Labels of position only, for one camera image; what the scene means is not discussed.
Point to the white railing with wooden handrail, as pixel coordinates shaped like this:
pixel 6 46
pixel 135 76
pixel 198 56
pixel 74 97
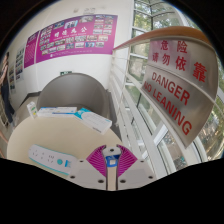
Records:
pixel 133 113

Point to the white and blue charger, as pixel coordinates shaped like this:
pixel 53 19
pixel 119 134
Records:
pixel 111 156

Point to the grey round-backed chair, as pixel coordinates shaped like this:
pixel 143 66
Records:
pixel 73 91

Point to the long flat white box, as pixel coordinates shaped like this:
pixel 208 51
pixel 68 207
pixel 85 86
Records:
pixel 56 112

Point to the white-framed window wall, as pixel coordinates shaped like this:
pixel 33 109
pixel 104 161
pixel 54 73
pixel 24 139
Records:
pixel 143 20

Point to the metal danger sign red letters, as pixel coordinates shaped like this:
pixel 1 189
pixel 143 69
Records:
pixel 173 103

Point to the large magenta wall poster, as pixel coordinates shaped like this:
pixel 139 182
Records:
pixel 76 38

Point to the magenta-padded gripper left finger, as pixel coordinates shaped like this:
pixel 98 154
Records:
pixel 96 163

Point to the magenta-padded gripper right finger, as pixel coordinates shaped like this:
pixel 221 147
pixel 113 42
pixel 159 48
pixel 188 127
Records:
pixel 126 163

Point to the small white upright box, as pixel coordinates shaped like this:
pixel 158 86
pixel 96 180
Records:
pixel 32 110

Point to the green exit sign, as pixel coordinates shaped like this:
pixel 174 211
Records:
pixel 66 73

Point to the white photo wall poster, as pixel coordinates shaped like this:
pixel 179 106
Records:
pixel 20 65
pixel 12 80

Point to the narrow magenta wall poster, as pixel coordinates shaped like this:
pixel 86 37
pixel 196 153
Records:
pixel 31 50

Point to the white and blue flat box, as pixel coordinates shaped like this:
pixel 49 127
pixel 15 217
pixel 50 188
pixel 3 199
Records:
pixel 93 120

